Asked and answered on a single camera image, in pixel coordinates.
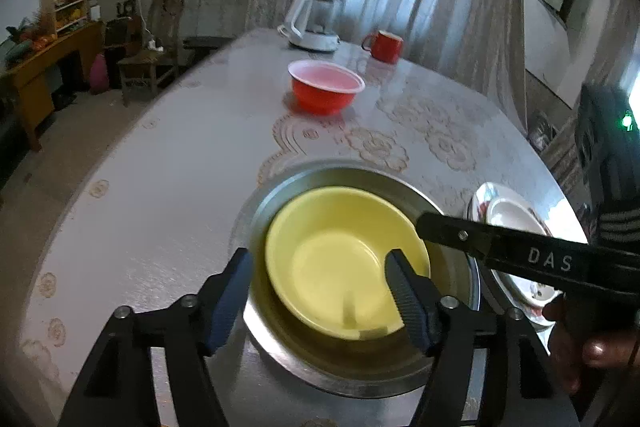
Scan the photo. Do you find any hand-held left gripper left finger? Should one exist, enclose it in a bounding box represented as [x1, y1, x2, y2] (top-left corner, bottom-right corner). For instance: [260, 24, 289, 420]
[57, 248, 255, 427]

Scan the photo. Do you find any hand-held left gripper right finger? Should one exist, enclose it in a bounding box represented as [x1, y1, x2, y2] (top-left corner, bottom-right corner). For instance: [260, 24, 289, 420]
[384, 248, 581, 427]

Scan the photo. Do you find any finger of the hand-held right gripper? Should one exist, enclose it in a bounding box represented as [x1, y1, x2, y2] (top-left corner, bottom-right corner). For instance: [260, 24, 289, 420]
[416, 212, 496, 262]

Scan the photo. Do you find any white plate with red print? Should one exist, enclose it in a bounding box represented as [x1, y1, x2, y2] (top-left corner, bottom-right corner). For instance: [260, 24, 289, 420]
[467, 182, 556, 333]

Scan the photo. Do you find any yellow bowl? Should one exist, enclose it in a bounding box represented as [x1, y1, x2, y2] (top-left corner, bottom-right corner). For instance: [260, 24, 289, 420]
[264, 186, 432, 342]

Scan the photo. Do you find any steel basin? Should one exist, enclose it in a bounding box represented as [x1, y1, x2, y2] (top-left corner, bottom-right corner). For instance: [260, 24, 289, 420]
[245, 161, 483, 398]

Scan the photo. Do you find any person's right hand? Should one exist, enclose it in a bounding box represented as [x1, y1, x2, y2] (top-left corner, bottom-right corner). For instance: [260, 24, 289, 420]
[544, 292, 640, 400]

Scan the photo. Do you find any red bowl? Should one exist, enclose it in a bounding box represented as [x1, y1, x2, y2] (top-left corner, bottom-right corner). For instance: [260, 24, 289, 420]
[287, 59, 367, 116]

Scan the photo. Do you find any red mug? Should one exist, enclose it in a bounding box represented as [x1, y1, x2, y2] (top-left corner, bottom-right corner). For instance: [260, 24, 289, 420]
[361, 30, 405, 64]

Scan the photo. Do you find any white electric kettle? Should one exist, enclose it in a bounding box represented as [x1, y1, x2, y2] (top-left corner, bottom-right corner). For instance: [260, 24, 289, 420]
[277, 0, 347, 52]

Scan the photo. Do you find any pink bag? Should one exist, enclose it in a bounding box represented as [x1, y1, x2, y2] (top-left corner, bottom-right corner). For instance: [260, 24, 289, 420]
[90, 53, 110, 94]

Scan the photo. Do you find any black stool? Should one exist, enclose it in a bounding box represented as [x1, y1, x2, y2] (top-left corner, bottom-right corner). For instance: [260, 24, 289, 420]
[182, 36, 231, 62]

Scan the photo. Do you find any dark wooden furniture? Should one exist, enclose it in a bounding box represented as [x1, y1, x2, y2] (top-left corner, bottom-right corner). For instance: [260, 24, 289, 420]
[104, 14, 143, 58]

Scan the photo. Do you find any wooden desk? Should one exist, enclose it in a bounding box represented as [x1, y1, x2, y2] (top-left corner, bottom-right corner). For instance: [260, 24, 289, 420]
[0, 21, 105, 152]

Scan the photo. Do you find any carved wooden chair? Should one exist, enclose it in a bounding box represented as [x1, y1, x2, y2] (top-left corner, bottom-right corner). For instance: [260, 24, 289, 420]
[117, 0, 186, 105]

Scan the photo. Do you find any small wooden shelf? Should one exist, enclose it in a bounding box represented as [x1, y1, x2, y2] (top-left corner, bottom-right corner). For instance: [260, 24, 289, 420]
[42, 0, 91, 32]

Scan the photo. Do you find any white power cable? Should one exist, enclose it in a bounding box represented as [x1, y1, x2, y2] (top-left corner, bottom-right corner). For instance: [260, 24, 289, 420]
[133, 0, 163, 50]

